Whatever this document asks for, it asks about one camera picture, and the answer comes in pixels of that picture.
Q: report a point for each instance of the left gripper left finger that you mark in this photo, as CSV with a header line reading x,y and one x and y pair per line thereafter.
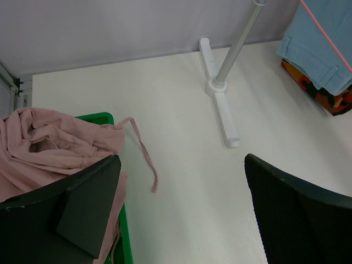
x,y
62,222

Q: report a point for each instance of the orange patterned trousers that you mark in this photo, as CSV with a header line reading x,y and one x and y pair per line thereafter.
x,y
335,105

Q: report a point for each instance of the green plastic bin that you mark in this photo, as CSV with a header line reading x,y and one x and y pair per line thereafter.
x,y
122,252

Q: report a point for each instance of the pink hanger of blue trousers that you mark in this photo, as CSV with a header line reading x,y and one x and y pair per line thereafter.
x,y
333,46

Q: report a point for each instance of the pink trousers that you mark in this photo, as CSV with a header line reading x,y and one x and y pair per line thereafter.
x,y
41,146

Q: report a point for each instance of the light blue trousers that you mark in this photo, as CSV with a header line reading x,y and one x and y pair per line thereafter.
x,y
305,47

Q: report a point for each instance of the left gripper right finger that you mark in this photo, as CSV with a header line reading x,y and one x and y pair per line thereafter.
x,y
299,222

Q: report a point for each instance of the white metal clothes rack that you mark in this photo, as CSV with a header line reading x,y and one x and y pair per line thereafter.
x,y
216,86

